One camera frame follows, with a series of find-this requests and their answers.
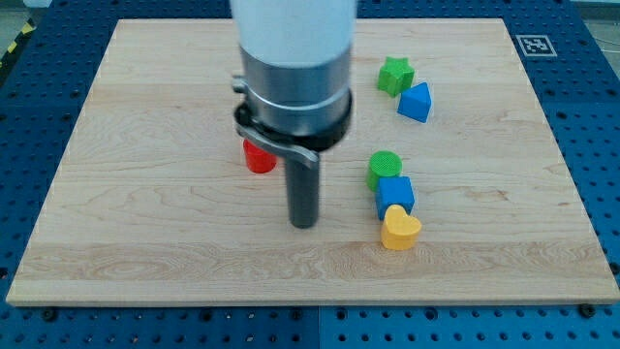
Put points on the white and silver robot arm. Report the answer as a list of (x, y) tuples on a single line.
[(296, 58)]

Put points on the blue cube block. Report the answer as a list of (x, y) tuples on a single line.
[(395, 190)]

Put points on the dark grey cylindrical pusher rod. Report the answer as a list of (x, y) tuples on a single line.
[(303, 188)]

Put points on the black clamp with metal lever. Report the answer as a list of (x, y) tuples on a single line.
[(271, 138)]

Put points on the red cylinder block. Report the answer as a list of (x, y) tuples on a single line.
[(257, 160)]

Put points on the green cylinder block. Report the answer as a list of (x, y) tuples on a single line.
[(382, 163)]

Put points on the yellow heart block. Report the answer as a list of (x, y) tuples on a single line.
[(399, 230)]

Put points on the blue triangular prism block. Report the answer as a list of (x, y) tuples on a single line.
[(416, 102)]

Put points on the green star block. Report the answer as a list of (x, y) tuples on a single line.
[(395, 76)]

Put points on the light wooden board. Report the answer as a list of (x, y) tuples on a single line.
[(152, 204)]

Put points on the white fiducial marker tag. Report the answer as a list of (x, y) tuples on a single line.
[(535, 45)]

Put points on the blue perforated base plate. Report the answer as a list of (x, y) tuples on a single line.
[(44, 91)]

